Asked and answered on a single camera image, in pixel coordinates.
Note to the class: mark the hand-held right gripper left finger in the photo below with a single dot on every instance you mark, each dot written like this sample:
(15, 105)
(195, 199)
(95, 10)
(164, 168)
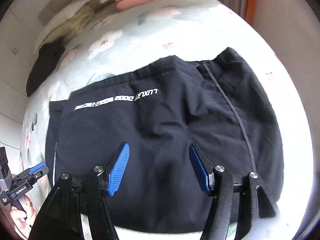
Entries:
(118, 170)

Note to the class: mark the beige pillow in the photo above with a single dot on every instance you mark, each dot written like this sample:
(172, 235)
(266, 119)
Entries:
(80, 20)

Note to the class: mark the black folded cloth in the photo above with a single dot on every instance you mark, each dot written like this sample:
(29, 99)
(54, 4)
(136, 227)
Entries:
(46, 65)

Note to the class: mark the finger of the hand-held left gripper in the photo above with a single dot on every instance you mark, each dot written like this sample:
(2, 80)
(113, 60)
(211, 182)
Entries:
(37, 177)
(40, 168)

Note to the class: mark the black hooded jacket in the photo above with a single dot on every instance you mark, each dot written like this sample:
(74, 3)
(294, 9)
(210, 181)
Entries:
(162, 130)

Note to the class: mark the floral bed sheet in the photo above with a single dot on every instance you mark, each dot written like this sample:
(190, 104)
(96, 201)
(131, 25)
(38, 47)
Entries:
(150, 30)

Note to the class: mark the white pillow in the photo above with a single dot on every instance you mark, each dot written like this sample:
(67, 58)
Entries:
(60, 20)

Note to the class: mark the person's left hand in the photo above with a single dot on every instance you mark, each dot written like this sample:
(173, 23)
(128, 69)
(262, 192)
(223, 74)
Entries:
(21, 216)

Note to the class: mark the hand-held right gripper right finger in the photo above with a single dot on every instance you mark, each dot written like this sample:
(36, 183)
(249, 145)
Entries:
(198, 170)

